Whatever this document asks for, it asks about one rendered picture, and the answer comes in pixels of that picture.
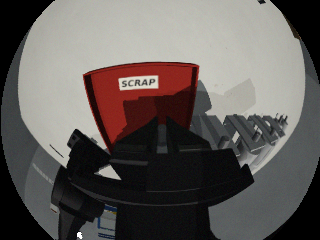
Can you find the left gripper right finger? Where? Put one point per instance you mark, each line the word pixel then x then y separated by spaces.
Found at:
pixel 183 139

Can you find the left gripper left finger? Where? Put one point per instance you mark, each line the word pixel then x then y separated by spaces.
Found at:
pixel 141 139

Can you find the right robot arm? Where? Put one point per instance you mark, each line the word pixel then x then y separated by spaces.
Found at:
pixel 213 237

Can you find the brown cardboard box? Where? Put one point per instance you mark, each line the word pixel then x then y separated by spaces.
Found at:
pixel 295 33

